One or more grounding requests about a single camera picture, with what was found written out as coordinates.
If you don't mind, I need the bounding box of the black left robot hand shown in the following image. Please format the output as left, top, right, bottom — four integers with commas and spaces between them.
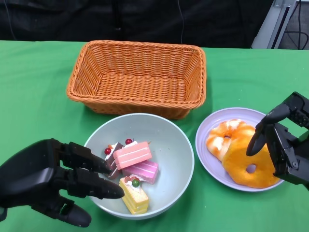
0, 138, 125, 228

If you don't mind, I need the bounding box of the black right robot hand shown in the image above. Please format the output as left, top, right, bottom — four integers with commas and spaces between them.
246, 91, 309, 188

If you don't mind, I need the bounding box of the lavender plate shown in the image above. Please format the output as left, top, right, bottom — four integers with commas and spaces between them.
195, 107, 285, 193

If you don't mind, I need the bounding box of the brown chocolate cake slice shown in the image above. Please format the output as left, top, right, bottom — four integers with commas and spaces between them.
105, 142, 125, 179

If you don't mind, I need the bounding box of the magenta layered cake slice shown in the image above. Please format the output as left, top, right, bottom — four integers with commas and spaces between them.
122, 161, 160, 186

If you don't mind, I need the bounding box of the pale green bowl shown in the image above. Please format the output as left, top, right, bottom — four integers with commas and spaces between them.
83, 113, 195, 220

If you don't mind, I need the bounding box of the yellow cake slice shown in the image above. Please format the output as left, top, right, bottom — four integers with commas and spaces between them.
119, 177, 150, 215

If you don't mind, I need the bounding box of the orange wicker basket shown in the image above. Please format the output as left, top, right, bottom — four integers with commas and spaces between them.
66, 40, 207, 120

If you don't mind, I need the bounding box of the grey metal stand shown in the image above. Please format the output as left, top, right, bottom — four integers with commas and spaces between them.
251, 0, 301, 50

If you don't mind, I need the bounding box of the orange striped bread roll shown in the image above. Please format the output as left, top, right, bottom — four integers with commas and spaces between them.
206, 118, 256, 162
222, 139, 282, 189

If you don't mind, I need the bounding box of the black backdrop cloth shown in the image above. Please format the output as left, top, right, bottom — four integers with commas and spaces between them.
0, 0, 276, 49

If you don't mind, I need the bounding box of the light pink cake slice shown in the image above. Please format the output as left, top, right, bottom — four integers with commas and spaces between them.
113, 139, 153, 171

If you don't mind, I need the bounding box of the black floor cable loop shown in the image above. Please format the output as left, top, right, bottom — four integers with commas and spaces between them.
286, 0, 309, 51

